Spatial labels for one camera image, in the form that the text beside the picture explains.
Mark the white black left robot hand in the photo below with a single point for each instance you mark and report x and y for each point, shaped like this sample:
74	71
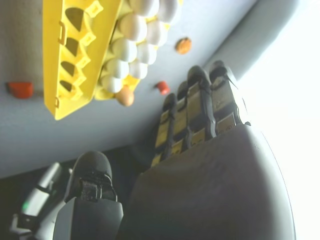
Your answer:
205	190

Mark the brown yellow toy egg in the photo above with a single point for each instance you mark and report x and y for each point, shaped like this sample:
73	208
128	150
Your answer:
125	97

